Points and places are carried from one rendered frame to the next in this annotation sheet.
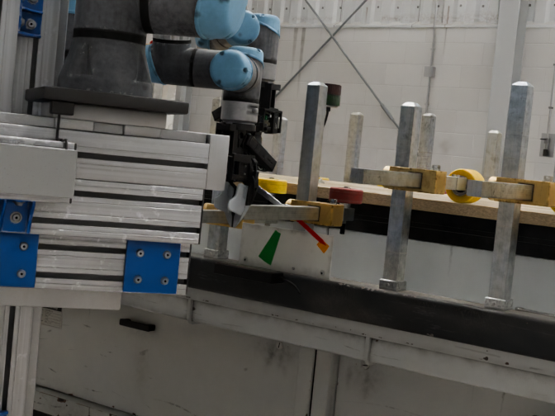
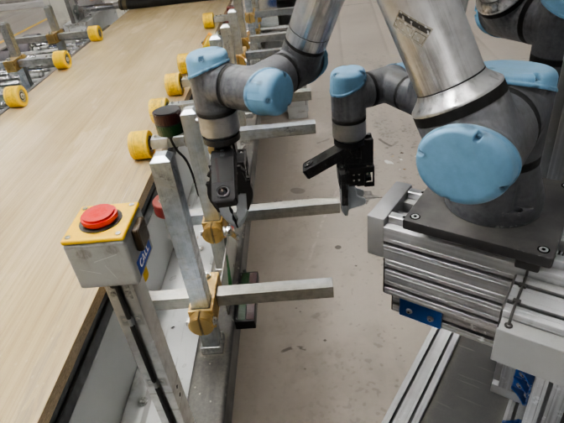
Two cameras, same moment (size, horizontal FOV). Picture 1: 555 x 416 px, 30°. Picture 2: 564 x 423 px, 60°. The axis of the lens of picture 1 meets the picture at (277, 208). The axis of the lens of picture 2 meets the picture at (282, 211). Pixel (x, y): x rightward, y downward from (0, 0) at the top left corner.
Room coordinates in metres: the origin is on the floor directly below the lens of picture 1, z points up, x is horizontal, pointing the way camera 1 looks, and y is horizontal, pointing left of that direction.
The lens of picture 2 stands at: (2.77, 0.85, 1.51)
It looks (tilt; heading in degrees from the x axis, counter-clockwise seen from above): 34 degrees down; 239
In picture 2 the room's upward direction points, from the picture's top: 7 degrees counter-clockwise
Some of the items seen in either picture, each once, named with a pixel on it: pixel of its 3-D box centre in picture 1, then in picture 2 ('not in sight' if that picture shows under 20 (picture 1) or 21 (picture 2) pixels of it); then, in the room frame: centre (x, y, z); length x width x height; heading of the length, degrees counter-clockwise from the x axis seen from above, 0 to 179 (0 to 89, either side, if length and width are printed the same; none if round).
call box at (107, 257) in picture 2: not in sight; (111, 247); (2.71, 0.35, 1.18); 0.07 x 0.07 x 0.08; 55
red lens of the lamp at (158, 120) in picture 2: (328, 89); (167, 115); (2.45, -0.09, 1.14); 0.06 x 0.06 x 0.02
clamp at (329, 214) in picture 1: (313, 212); (215, 219); (2.40, -0.08, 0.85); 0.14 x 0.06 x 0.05; 55
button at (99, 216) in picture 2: not in sight; (100, 218); (2.71, 0.35, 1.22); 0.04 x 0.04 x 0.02
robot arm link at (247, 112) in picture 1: (240, 113); (348, 127); (2.11, 0.09, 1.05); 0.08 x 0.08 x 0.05
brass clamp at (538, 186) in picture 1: (521, 191); not in sight; (2.11, -0.49, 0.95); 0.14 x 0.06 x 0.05; 55
